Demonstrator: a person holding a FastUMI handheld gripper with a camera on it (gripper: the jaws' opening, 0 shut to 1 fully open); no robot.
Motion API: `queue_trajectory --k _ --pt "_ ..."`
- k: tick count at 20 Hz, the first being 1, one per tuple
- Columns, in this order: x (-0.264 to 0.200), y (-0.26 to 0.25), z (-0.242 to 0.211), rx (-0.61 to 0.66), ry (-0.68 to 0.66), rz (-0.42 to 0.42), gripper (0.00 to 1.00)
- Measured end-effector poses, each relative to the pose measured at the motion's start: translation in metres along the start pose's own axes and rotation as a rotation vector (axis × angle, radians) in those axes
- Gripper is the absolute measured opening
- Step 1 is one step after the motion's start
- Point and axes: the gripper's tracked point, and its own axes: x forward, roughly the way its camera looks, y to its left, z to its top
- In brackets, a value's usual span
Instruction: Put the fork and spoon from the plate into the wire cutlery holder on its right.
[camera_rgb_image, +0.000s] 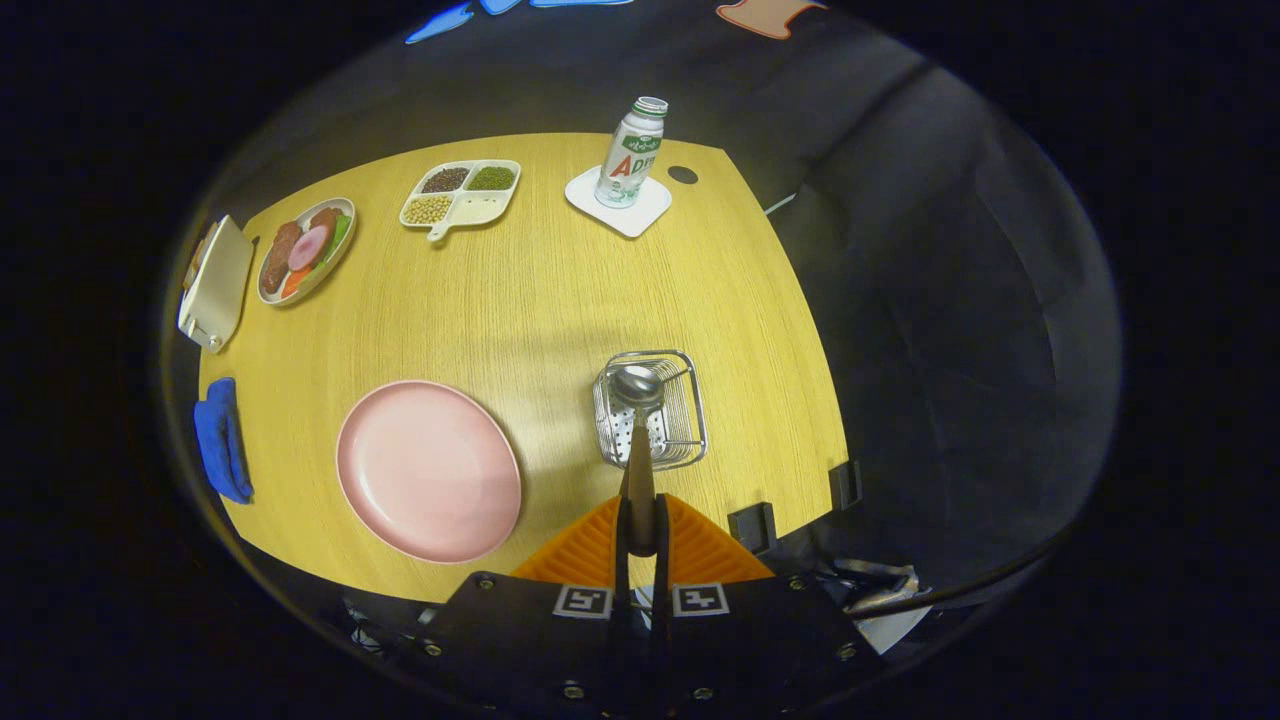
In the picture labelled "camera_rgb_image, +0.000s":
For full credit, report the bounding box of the grey food plate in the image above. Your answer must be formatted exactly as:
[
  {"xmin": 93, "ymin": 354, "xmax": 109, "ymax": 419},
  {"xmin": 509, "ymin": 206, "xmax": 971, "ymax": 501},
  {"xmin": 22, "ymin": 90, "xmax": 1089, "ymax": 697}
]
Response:
[{"xmin": 257, "ymin": 197, "xmax": 358, "ymax": 307}]

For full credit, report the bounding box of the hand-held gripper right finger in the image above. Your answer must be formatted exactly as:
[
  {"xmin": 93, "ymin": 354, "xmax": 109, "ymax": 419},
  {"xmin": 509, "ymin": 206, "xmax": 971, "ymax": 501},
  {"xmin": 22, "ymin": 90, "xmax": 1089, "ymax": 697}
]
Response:
[{"xmin": 652, "ymin": 493, "xmax": 886, "ymax": 720}]

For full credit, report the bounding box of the large brown meat piece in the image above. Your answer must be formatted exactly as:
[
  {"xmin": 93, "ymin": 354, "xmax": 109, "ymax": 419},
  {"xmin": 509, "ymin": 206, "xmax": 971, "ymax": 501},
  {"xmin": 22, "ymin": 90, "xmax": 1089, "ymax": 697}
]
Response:
[{"xmin": 262, "ymin": 221, "xmax": 302, "ymax": 294}]

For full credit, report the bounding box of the black backdrop cloth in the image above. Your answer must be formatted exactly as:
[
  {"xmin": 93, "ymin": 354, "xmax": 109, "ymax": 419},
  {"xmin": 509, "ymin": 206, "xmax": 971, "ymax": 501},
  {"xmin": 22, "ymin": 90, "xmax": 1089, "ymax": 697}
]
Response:
[{"xmin": 165, "ymin": 0, "xmax": 1121, "ymax": 641}]

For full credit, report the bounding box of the white toaster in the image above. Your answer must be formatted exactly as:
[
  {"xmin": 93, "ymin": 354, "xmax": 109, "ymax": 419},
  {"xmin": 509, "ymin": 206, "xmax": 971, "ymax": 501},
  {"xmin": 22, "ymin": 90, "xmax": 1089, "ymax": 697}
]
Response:
[{"xmin": 178, "ymin": 215, "xmax": 255, "ymax": 354}]

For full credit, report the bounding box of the pink ham slice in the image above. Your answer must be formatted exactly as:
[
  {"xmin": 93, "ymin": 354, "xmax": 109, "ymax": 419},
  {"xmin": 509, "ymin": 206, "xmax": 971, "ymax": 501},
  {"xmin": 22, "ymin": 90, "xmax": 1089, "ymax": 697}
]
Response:
[{"xmin": 288, "ymin": 225, "xmax": 331, "ymax": 272}]

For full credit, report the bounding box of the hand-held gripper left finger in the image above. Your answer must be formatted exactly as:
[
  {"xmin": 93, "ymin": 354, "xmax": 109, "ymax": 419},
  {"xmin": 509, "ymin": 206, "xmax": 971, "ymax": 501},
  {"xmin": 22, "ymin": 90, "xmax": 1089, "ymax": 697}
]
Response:
[{"xmin": 415, "ymin": 495, "xmax": 633, "ymax": 720}]

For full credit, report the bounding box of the brown-handled metal spoon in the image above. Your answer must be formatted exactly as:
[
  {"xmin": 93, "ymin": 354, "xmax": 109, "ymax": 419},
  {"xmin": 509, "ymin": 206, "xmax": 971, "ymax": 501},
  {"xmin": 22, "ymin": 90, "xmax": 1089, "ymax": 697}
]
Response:
[{"xmin": 610, "ymin": 364, "xmax": 665, "ymax": 558}]

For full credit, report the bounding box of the white divided dish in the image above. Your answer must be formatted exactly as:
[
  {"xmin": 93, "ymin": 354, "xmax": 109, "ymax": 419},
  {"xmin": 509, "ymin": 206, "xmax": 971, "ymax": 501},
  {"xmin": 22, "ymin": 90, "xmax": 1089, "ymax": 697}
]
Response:
[{"xmin": 399, "ymin": 159, "xmax": 523, "ymax": 243}]

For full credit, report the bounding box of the metal wire basket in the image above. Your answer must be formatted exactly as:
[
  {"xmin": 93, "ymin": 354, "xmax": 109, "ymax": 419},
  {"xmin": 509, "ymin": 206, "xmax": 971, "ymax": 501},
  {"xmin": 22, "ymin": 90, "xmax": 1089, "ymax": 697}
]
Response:
[{"xmin": 592, "ymin": 349, "xmax": 709, "ymax": 472}]

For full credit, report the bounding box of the thick black cable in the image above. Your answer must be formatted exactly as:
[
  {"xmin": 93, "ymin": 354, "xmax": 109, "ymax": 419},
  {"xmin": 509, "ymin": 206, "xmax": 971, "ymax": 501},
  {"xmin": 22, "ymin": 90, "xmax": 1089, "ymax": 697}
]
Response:
[{"xmin": 850, "ymin": 540, "xmax": 1061, "ymax": 613}]

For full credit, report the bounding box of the white green-label bottle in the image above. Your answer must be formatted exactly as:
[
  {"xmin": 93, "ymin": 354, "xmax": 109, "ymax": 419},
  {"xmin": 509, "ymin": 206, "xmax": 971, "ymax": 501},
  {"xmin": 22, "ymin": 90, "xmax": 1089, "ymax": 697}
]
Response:
[{"xmin": 595, "ymin": 96, "xmax": 670, "ymax": 209}]

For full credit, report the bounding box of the pink round plate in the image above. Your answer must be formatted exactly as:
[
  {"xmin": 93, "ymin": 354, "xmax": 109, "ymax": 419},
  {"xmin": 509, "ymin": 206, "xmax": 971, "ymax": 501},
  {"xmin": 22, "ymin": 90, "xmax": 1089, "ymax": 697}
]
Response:
[{"xmin": 336, "ymin": 380, "xmax": 523, "ymax": 565}]

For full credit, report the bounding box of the white square coaster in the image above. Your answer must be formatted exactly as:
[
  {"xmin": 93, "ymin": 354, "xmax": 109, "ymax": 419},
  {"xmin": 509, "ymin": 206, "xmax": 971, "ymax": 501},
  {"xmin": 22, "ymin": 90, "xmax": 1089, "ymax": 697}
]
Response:
[{"xmin": 564, "ymin": 165, "xmax": 673, "ymax": 239}]

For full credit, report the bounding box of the blue folded towel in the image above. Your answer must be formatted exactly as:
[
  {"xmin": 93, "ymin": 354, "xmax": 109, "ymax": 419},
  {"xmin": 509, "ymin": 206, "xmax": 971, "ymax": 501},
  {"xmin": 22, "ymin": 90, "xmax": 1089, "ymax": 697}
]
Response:
[{"xmin": 193, "ymin": 377, "xmax": 254, "ymax": 504}]

